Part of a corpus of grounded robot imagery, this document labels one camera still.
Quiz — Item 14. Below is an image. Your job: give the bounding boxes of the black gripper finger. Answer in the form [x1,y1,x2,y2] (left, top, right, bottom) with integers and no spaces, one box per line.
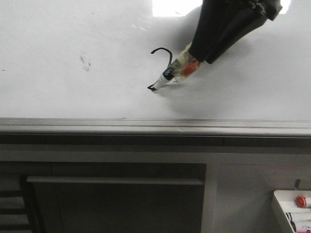
[189,0,249,62]
[205,8,267,64]

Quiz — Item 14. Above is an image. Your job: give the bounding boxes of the white whiteboard marker with tape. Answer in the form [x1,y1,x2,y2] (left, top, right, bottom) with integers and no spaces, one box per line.
[147,43,202,91]

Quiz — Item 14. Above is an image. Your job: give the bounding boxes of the red capped marker in tray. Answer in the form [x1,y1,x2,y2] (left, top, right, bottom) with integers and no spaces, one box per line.
[295,196,311,208]

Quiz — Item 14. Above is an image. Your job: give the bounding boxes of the white storage tray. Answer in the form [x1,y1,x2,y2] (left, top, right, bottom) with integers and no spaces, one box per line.
[272,190,311,233]

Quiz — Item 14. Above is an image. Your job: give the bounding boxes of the dark cabinet door panel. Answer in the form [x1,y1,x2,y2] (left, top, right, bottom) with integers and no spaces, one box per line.
[26,176,204,233]

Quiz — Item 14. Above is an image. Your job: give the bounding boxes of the white whiteboard with aluminium frame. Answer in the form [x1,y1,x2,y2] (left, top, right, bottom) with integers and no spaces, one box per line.
[0,0,311,137]

